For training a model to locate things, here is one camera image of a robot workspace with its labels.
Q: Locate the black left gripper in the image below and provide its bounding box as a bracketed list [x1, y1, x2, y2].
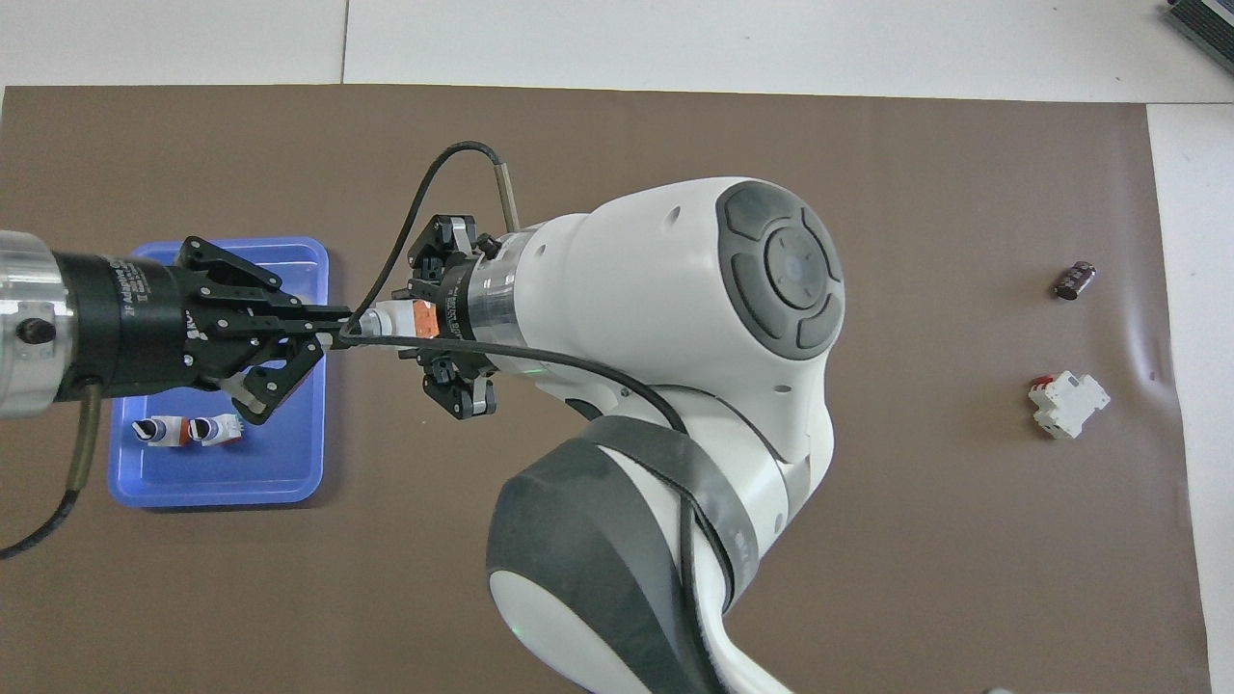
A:
[53, 235, 354, 427]

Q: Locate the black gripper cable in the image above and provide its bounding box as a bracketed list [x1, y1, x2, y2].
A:
[0, 378, 105, 562]
[339, 141, 736, 694]

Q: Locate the white circuit breaker red lever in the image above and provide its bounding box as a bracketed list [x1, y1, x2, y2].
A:
[1028, 370, 1112, 440]

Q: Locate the brown paper table mat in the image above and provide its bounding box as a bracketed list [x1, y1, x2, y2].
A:
[0, 84, 1214, 694]

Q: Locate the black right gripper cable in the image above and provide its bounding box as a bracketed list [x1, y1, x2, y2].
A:
[339, 141, 736, 694]

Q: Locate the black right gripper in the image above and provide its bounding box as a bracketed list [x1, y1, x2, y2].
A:
[400, 213, 499, 422]

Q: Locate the black strap on right arm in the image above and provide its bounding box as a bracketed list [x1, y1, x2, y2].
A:
[577, 416, 765, 613]

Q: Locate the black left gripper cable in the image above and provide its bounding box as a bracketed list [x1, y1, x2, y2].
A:
[0, 378, 105, 562]

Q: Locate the white rotary switch red base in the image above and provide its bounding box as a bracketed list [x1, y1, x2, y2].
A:
[131, 415, 189, 448]

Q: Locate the grey ribbed device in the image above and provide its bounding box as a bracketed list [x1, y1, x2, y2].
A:
[1162, 0, 1234, 67]

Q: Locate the blue plastic tray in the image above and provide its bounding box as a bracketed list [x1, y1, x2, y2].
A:
[106, 236, 331, 509]

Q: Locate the white rotary switch green base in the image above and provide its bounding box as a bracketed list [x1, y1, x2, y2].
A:
[186, 413, 244, 446]

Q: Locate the white rotary switch orange block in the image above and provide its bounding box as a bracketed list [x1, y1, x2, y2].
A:
[359, 297, 443, 342]

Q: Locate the small dark terminal block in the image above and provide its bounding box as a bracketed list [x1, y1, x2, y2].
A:
[1053, 258, 1099, 302]

